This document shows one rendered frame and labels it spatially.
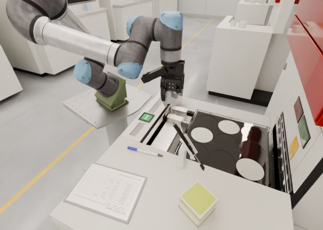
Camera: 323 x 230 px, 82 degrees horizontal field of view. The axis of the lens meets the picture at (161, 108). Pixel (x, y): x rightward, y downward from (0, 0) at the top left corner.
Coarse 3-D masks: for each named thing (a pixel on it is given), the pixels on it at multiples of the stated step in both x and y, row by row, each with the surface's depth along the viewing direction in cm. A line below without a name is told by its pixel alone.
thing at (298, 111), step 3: (297, 99) 73; (297, 102) 72; (294, 105) 74; (297, 105) 71; (297, 108) 70; (300, 108) 67; (297, 111) 69; (300, 111) 66; (297, 114) 68; (300, 114) 65; (297, 117) 68; (297, 120) 67
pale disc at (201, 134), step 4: (196, 128) 90; (200, 128) 90; (204, 128) 90; (192, 132) 88; (196, 132) 88; (200, 132) 88; (204, 132) 88; (208, 132) 88; (192, 136) 86; (196, 136) 86; (200, 136) 86; (204, 136) 86; (208, 136) 86; (212, 136) 86; (196, 140) 84; (200, 140) 84; (204, 140) 84; (208, 140) 84
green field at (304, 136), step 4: (300, 124) 63; (304, 124) 60; (300, 128) 62; (304, 128) 59; (300, 132) 61; (304, 132) 58; (300, 136) 60; (304, 136) 58; (308, 136) 55; (304, 140) 57
